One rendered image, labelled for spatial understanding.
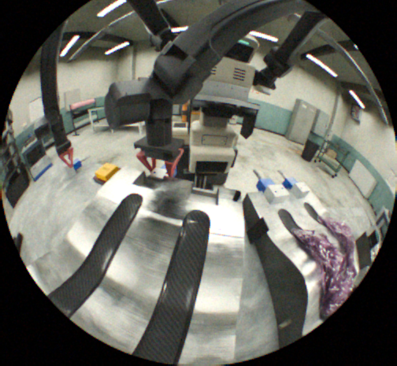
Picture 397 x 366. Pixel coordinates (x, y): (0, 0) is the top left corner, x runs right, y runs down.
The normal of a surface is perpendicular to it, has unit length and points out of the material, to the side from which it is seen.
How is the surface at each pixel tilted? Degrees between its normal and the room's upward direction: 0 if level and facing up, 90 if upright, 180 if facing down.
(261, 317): 0
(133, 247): 3
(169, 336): 25
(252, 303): 0
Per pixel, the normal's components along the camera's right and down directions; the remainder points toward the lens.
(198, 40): -0.46, 0.39
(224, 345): 0.17, -0.97
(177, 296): 0.12, -0.79
